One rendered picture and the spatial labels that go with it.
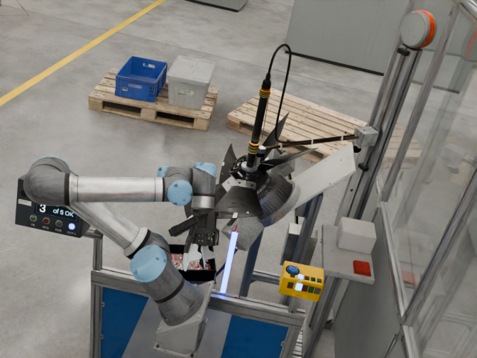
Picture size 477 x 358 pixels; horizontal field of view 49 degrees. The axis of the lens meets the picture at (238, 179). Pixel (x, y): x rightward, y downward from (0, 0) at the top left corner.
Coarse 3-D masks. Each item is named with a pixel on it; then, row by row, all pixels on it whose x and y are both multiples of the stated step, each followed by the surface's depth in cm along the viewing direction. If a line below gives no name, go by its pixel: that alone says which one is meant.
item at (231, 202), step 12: (228, 192) 221; (240, 192) 220; (252, 192) 222; (228, 204) 214; (240, 204) 213; (252, 204) 213; (216, 216) 209; (228, 216) 207; (240, 216) 206; (252, 216) 205
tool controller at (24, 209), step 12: (24, 192) 192; (24, 204) 195; (24, 216) 196; (36, 216) 196; (48, 216) 196; (60, 216) 195; (72, 216) 195; (36, 228) 198; (48, 228) 197; (60, 228) 197; (84, 228) 200
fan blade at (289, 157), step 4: (312, 148) 214; (316, 148) 218; (300, 152) 208; (304, 152) 216; (308, 152) 220; (280, 156) 214; (284, 156) 209; (288, 156) 206; (292, 156) 220; (296, 156) 222; (268, 160) 216; (272, 160) 219; (276, 160) 221; (280, 160) 223; (284, 160) 224; (288, 160) 225; (272, 164) 228; (276, 164) 229
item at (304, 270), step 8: (288, 264) 205; (296, 264) 206; (288, 272) 201; (304, 272) 203; (312, 272) 203; (320, 272) 204; (280, 280) 205; (288, 280) 199; (296, 280) 198; (304, 280) 199; (280, 288) 202; (288, 288) 201; (296, 296) 203; (304, 296) 202; (312, 296) 202
